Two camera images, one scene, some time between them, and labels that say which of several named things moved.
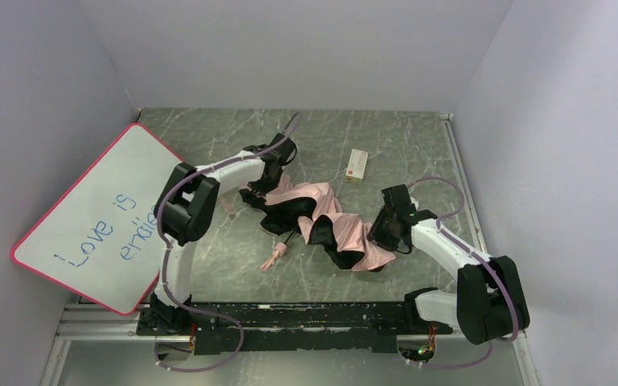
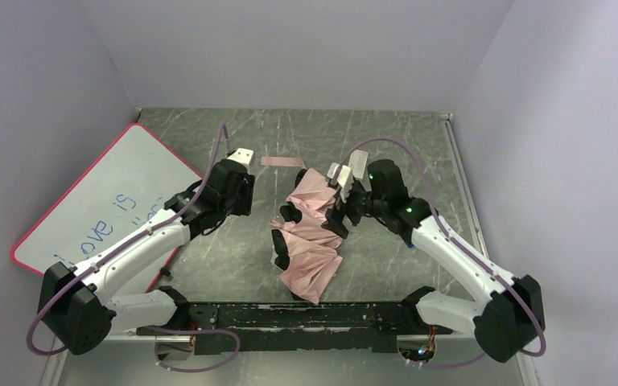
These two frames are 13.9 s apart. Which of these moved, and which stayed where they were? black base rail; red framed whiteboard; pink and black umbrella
Moved: pink and black umbrella
Stayed: black base rail; red framed whiteboard
